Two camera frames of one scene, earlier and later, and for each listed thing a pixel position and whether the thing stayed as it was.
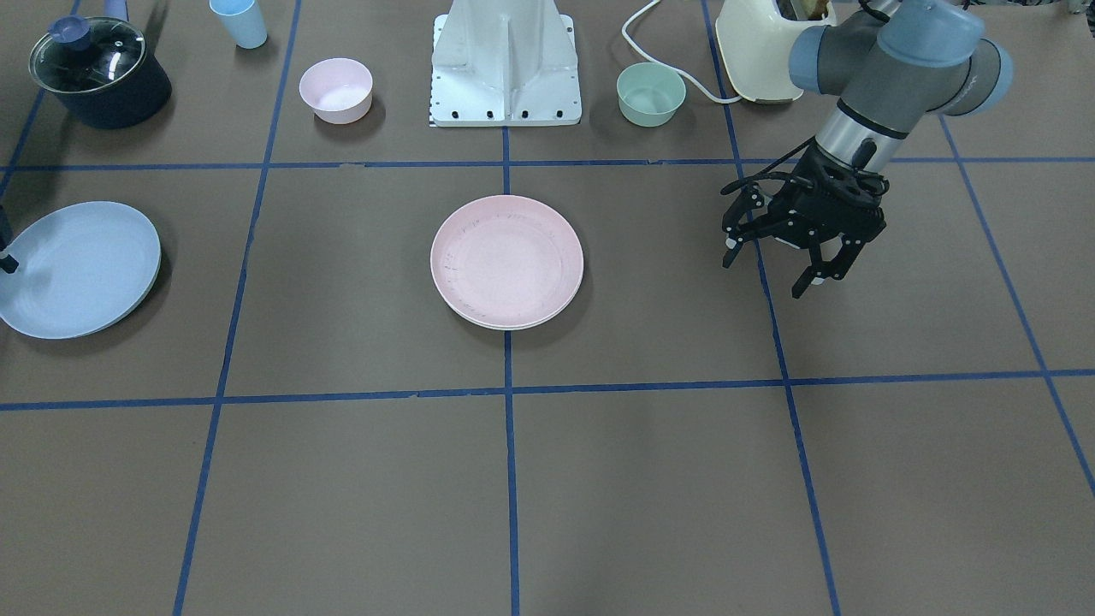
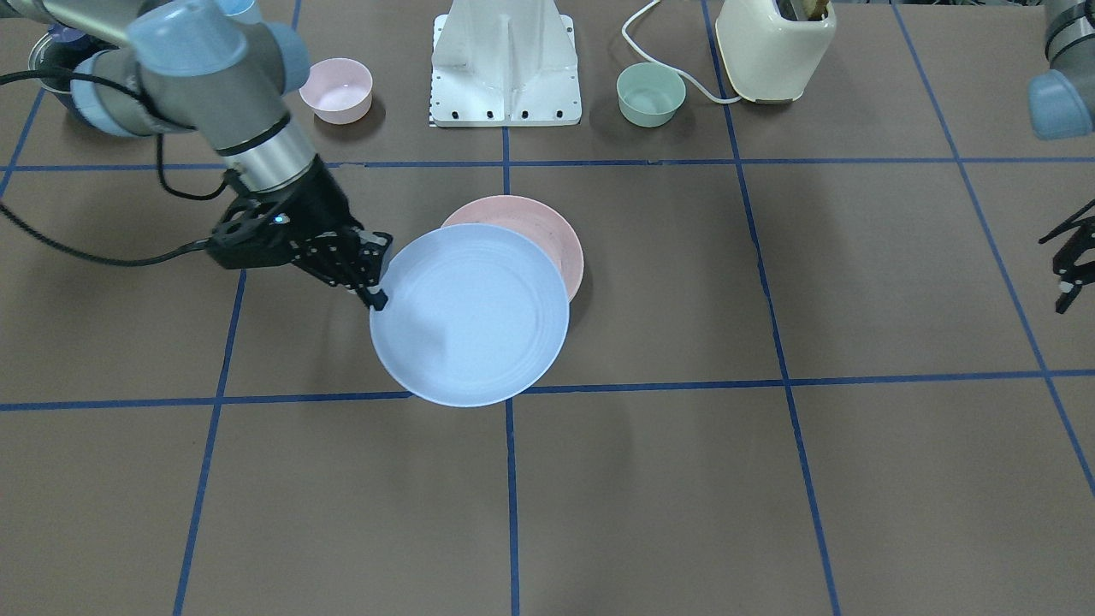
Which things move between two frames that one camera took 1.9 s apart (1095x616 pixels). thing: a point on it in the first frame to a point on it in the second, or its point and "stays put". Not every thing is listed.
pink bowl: [338, 90] stays put
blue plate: [80, 268] to [476, 315]
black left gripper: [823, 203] to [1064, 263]
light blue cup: [243, 21] stays put
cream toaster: [756, 44] stays put
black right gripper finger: [8, 263] to [322, 234]
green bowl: [649, 94] stays put
